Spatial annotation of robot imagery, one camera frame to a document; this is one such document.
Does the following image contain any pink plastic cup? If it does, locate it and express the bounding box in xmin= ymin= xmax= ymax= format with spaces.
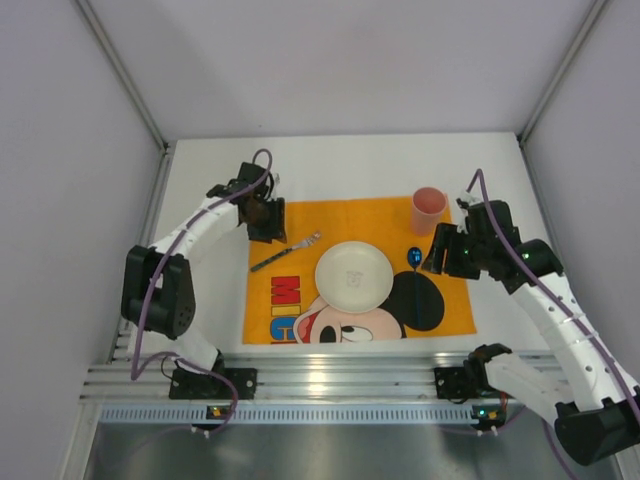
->
xmin=410 ymin=187 xmax=448 ymax=236

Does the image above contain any blue spoon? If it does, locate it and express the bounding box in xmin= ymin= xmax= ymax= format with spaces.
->
xmin=407 ymin=246 xmax=423 ymax=327

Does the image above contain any green handled fork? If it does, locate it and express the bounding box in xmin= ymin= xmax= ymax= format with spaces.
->
xmin=249 ymin=231 xmax=322 ymax=273

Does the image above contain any cream round plate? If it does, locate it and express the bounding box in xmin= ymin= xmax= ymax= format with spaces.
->
xmin=314 ymin=241 xmax=394 ymax=314

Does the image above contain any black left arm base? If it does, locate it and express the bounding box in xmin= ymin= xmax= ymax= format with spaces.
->
xmin=161 ymin=359 xmax=258 ymax=400

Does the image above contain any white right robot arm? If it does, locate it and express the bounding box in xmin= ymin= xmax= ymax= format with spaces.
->
xmin=422 ymin=195 xmax=639 ymax=466

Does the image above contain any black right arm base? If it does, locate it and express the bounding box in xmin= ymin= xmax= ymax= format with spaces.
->
xmin=434 ymin=343 xmax=513 ymax=404

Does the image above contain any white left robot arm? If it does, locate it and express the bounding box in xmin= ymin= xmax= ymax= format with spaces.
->
xmin=121 ymin=149 xmax=287 ymax=380

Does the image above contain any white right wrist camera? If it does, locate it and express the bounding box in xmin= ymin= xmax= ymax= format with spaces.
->
xmin=456 ymin=190 xmax=482 ymax=234

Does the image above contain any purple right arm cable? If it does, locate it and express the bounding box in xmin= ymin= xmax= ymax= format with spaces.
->
xmin=464 ymin=168 xmax=640 ymax=480

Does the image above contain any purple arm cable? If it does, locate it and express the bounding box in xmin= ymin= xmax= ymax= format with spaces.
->
xmin=464 ymin=168 xmax=640 ymax=480
xmin=129 ymin=148 xmax=274 ymax=436

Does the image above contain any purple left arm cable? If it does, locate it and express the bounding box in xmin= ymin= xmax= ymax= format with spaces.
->
xmin=129 ymin=148 xmax=274 ymax=436

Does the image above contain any perforated grey cable duct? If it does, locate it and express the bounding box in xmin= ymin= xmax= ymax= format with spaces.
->
xmin=100 ymin=403 xmax=506 ymax=425

